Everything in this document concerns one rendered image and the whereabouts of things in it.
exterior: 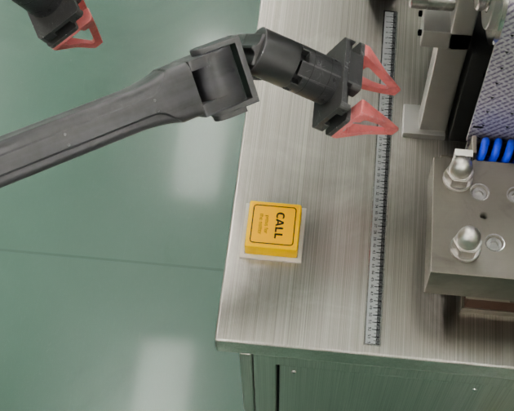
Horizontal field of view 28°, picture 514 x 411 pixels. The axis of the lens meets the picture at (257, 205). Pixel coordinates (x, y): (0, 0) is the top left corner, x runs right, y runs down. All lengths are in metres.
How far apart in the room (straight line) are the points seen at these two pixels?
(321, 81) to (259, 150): 0.26
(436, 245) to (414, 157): 0.24
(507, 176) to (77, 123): 0.53
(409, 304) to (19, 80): 1.59
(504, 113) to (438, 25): 0.13
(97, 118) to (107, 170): 1.40
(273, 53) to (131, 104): 0.18
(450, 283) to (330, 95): 0.27
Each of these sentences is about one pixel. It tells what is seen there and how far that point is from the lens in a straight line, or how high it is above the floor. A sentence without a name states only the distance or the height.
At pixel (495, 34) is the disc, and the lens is 1.15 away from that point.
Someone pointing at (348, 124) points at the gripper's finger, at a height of 1.11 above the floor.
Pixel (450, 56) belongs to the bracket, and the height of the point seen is 1.08.
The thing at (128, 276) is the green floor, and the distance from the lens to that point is 2.36.
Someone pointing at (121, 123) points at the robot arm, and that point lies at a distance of 1.12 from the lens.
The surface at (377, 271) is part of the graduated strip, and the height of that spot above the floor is 0.90.
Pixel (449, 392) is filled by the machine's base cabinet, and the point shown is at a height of 0.78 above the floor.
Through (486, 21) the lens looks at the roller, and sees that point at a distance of 1.17.
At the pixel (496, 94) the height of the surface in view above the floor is 1.12.
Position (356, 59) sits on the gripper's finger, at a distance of 1.24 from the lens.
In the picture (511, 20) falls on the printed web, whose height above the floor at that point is 1.25.
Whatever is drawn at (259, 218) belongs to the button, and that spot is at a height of 0.92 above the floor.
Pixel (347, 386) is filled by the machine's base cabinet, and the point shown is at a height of 0.76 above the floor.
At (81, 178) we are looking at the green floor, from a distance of 2.50.
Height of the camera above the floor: 2.12
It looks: 61 degrees down
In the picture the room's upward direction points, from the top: 2 degrees counter-clockwise
